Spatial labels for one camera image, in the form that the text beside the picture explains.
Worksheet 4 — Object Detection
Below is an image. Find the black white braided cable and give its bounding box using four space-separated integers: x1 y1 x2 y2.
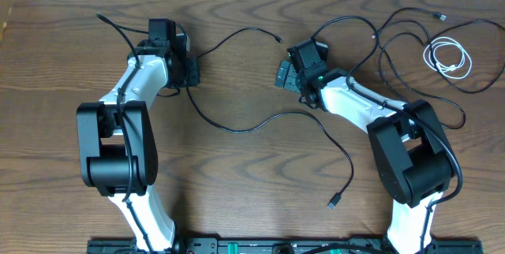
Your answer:
371 6 505 131

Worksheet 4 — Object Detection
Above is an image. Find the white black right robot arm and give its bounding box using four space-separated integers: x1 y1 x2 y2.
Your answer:
275 39 461 253

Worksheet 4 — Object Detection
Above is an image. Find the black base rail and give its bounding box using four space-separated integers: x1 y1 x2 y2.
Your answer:
86 236 484 254

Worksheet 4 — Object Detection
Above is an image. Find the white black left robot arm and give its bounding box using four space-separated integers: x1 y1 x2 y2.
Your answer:
76 18 199 253

